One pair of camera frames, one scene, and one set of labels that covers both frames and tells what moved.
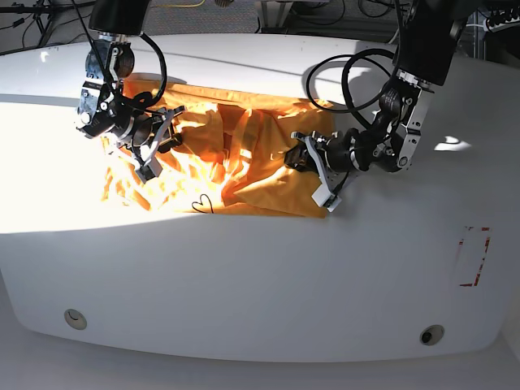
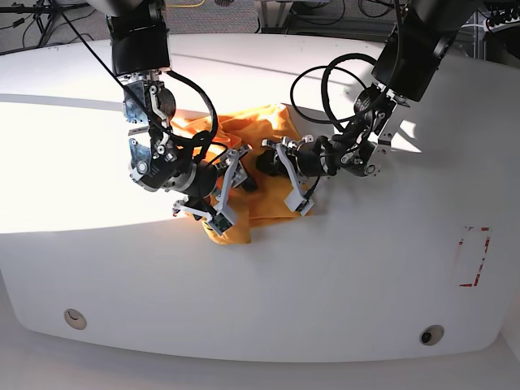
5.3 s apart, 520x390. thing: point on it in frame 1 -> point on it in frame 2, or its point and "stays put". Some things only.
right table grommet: [431, 335] stays put
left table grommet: [75, 319] stays put
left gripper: [150, 131] -> [206, 186]
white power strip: [507, 24] stays put
